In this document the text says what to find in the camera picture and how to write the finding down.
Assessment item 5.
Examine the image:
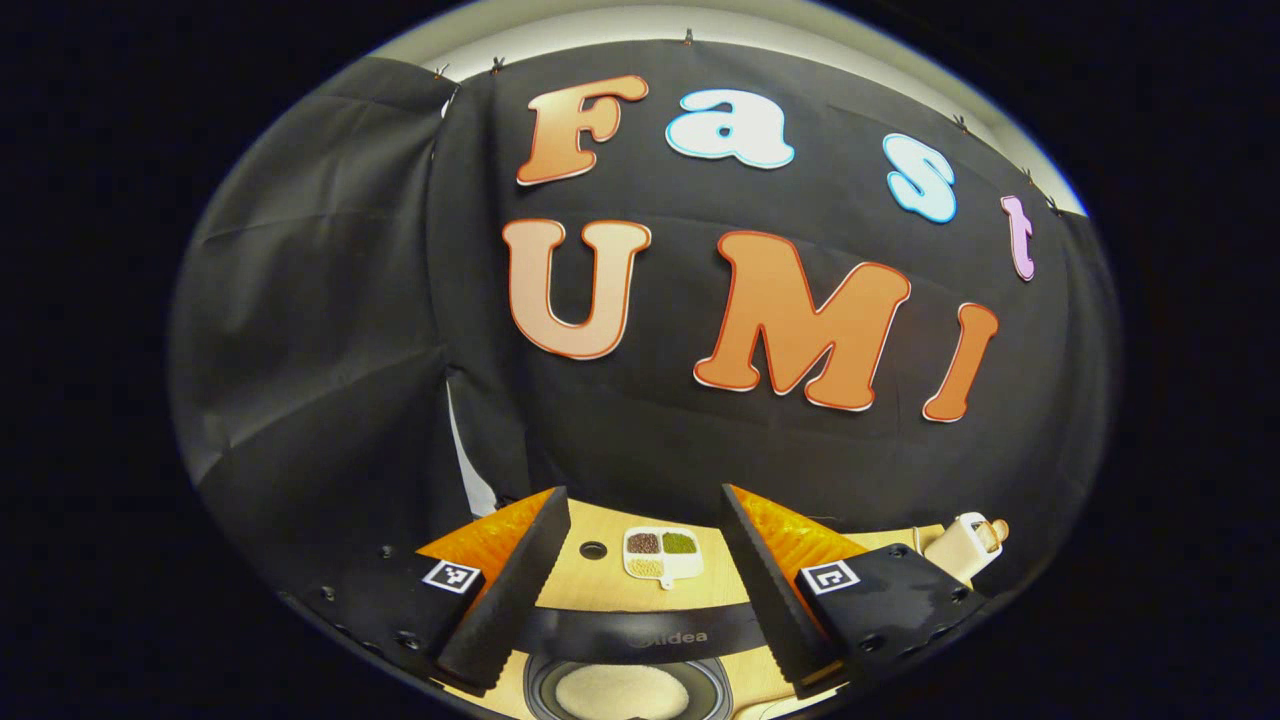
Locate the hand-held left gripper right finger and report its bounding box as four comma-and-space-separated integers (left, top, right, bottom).
720, 484, 991, 698

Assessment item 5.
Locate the dark grey rice cooker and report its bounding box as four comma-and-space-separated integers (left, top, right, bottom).
515, 603, 773, 720

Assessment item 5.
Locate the white divided grain dish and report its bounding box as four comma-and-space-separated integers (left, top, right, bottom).
623, 526, 704, 591

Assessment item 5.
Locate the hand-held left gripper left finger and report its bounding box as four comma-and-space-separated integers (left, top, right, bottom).
285, 487, 571, 698

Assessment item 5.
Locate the white toaster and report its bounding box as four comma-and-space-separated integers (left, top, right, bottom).
925, 512, 1009, 581

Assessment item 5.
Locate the pile of white rice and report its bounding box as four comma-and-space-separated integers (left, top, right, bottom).
555, 665, 691, 720

